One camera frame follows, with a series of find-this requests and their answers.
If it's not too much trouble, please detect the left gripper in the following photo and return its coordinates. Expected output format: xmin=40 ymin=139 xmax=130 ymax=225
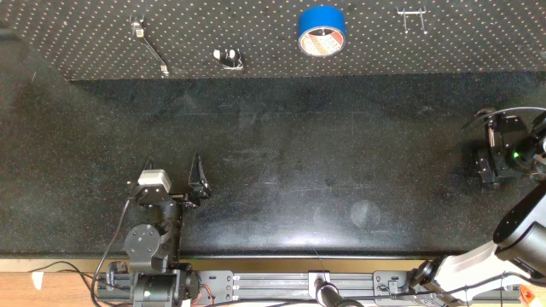
xmin=129 ymin=153 xmax=212 ymax=210

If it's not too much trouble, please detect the roll of blue tape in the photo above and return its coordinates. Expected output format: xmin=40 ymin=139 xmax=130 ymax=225
xmin=297 ymin=4 xmax=347 ymax=59

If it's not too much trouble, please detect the black pegboard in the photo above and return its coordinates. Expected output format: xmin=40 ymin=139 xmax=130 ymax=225
xmin=0 ymin=0 xmax=546 ymax=82

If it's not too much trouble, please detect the black pole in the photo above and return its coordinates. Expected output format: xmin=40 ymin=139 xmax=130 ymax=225
xmin=314 ymin=279 xmax=364 ymax=307

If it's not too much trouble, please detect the orange plastic object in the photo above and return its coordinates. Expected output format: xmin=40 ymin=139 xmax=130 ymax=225
xmin=519 ymin=284 xmax=537 ymax=307

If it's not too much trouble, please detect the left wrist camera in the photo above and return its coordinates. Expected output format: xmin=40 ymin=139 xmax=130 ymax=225
xmin=136 ymin=168 xmax=173 ymax=194

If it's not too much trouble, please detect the mounting rail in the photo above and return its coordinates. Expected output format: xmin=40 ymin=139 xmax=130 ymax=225
xmin=96 ymin=267 xmax=522 ymax=307

